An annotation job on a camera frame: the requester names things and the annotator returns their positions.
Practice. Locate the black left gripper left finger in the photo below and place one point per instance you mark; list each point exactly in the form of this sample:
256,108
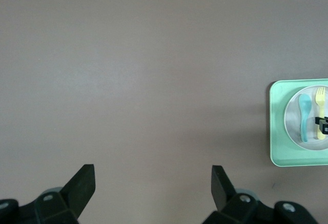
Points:
79,190

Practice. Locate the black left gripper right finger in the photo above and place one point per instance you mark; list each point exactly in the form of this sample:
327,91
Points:
223,193

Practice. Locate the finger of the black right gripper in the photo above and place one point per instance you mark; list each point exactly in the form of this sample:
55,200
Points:
324,126

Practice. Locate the yellow plastic fork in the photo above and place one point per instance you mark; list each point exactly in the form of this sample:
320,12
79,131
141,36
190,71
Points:
320,101

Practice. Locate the teal plastic spoon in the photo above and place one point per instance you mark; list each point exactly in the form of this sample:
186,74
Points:
305,106

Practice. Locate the round beige plate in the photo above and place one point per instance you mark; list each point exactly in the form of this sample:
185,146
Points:
292,121

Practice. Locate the light green rectangular tray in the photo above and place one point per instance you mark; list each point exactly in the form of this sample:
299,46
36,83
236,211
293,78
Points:
276,121

